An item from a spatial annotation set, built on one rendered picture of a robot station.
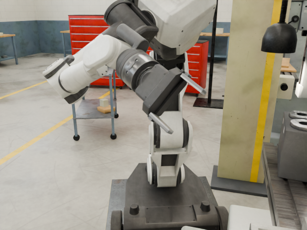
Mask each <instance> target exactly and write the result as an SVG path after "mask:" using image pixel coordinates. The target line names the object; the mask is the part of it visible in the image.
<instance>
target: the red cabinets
mask: <svg viewBox="0 0 307 230"><path fill-rule="evenodd" d="M68 16H69V30H70V40H71V49H72V55H74V54H76V53H77V52H78V51H80V50H81V49H82V48H84V47H85V46H86V45H87V44H89V43H90V42H91V41H93V39H95V38H96V37H97V36H99V35H100V34H101V33H102V32H104V31H105V30H106V29H107V28H109V27H110V25H108V24H107V23H106V22H105V21H104V15H68ZM208 45H209V40H198V41H197V42H196V44H195V45H194V46H193V47H191V48H190V49H189V50H187V51H186V53H187V59H188V68H189V74H190V75H191V76H192V77H191V79H192V80H193V81H194V82H195V83H197V84H198V85H199V86H201V87H202V88H203V89H205V88H206V74H207V60H208ZM152 51H154V50H153V49H152V48H151V47H150V46H149V47H148V50H147V52H146V53H147V54H148V55H149V53H150V52H152ZM115 78H116V86H120V89H122V86H123V85H126V84H125V83H124V82H123V81H122V80H121V79H120V78H119V77H118V76H117V74H116V71H115ZM90 84H91V85H108V86H110V84H109V77H102V78H100V79H98V80H96V81H94V82H92V83H90ZM185 92H188V93H196V97H198V94H199V93H200V92H199V91H198V90H196V89H195V88H194V87H192V86H191V85H190V84H188V85H187V87H186V90H185Z"/></svg>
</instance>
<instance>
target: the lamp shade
mask: <svg viewBox="0 0 307 230"><path fill-rule="evenodd" d="M296 44H297V35H296V29H295V28H294V27H293V26H292V25H291V24H287V23H286V22H278V23H275V24H273V25H271V26H270V27H268V28H267V29H266V31H265V34H264V36H263V38H262V45H261V51H263V52H270V53H295V52H296Z"/></svg>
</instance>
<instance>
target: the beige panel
mask: <svg viewBox="0 0 307 230"><path fill-rule="evenodd" d="M281 5H282V0H233V4H232V14H231V25H230V36H229V46H228V61H227V71H226V82H225V93H224V103H223V114H222V129H221V139H220V150H219V160H218V166H217V165H213V171H212V179H211V185H210V187H211V189H215V190H222V191H228V192H234V193H242V194H248V195H254V196H260V197H268V196H267V190H266V184H265V177H264V171H263V165H262V159H261V154H262V148H263V142H270V136H271V130H272V124H273V118H274V111H275V103H276V97H277V91H278V85H279V79H280V73H281V64H282V58H283V53H270V52H263V51H261V45H262V38H263V36H264V34H265V31H266V29H267V28H268V27H270V26H271V25H273V24H275V23H278V22H279V18H280V12H281Z"/></svg>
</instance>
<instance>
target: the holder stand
mask: <svg viewBox="0 0 307 230"><path fill-rule="evenodd" d="M277 161H278V177H280V178H287V179H292V180H297V181H302V182H307V112H305V111H291V112H286V111H284V114H283V120H282V126H281V133H280V139H279V145H278V150H277Z"/></svg>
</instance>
